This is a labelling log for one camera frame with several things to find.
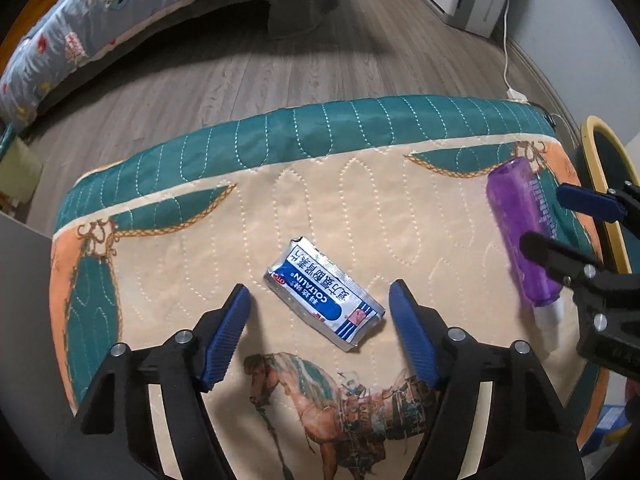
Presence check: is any wooden headboard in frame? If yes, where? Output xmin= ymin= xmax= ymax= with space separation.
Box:
xmin=0 ymin=0 xmax=103 ymax=61

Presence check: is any purple plastic packet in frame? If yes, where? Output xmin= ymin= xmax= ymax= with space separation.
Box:
xmin=486 ymin=156 xmax=565 ymax=351

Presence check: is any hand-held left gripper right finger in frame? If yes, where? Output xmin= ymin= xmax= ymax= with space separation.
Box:
xmin=389 ymin=279 xmax=586 ymax=480

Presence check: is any silver foil medicine sachet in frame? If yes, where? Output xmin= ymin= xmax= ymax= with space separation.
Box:
xmin=264 ymin=235 xmax=385 ymax=353

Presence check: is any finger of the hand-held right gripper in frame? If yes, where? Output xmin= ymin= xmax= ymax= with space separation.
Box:
xmin=556 ymin=182 xmax=640 ymax=241
xmin=519 ymin=231 xmax=640 ymax=377

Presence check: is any green waste bin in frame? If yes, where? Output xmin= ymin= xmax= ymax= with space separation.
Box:
xmin=0 ymin=122 xmax=43 ymax=208

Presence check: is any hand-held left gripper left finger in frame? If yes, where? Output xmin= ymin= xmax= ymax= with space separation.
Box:
xmin=75 ymin=282 xmax=252 ymax=480

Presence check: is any quilted teal orange mat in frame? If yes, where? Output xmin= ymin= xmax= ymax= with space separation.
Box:
xmin=49 ymin=95 xmax=611 ymax=480

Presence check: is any blue and yellow box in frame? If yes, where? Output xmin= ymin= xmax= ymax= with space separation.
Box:
xmin=592 ymin=400 xmax=640 ymax=443

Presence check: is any black cable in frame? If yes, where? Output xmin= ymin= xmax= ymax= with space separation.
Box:
xmin=530 ymin=102 xmax=563 ymax=128

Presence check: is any white power cable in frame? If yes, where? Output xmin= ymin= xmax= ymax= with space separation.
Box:
xmin=501 ymin=0 xmax=516 ymax=93

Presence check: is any bed with floral duvet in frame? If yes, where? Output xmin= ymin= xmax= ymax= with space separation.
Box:
xmin=0 ymin=0 xmax=348 ymax=123

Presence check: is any yellow rimmed blue bowl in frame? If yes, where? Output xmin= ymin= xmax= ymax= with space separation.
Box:
xmin=580 ymin=115 xmax=640 ymax=276

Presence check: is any bed base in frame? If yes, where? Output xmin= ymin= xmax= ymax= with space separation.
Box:
xmin=30 ymin=0 xmax=341 ymax=121

